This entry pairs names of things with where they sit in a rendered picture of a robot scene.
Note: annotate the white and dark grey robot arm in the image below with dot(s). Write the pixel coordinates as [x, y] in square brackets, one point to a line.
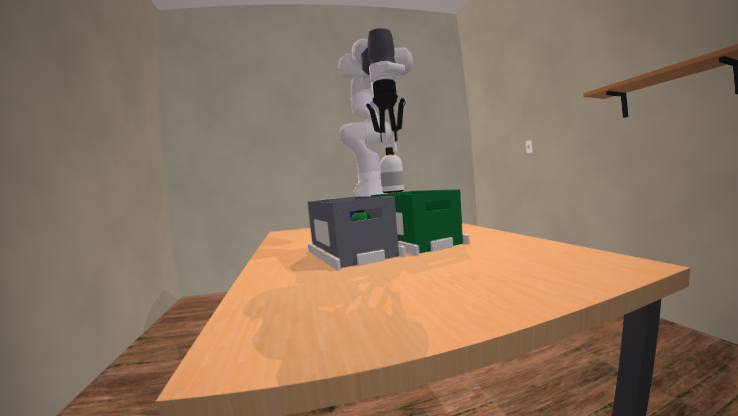
[379, 50]

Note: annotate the grey divided bottle crate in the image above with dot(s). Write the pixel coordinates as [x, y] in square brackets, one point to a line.
[333, 232]

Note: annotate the green plastic crate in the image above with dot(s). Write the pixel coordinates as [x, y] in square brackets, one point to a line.
[415, 225]

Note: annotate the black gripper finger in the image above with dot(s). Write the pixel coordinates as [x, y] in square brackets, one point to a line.
[394, 128]
[382, 132]

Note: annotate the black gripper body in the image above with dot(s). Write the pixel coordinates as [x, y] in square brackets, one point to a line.
[385, 88]

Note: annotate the green bottle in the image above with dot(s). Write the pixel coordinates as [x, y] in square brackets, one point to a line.
[360, 215]

